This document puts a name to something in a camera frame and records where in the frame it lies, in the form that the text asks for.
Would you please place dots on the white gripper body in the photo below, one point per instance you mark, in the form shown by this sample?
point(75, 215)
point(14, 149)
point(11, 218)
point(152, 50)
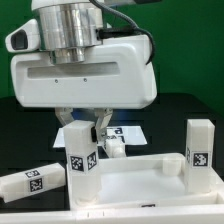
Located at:
point(115, 74)

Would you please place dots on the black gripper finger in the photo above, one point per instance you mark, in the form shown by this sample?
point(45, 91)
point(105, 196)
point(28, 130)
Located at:
point(64, 115)
point(99, 131)

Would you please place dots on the white desk top panel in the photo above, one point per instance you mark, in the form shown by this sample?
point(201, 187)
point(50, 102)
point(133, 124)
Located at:
point(147, 181)

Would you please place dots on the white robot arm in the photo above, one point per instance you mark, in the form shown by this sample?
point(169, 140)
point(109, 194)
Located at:
point(82, 54)

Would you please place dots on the white paper with markers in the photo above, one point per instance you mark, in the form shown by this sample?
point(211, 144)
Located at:
point(130, 135)

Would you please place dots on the white front obstacle bar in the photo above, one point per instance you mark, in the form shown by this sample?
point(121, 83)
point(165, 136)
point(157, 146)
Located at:
point(205, 214)

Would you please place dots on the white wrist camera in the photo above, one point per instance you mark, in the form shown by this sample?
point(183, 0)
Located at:
point(24, 39)

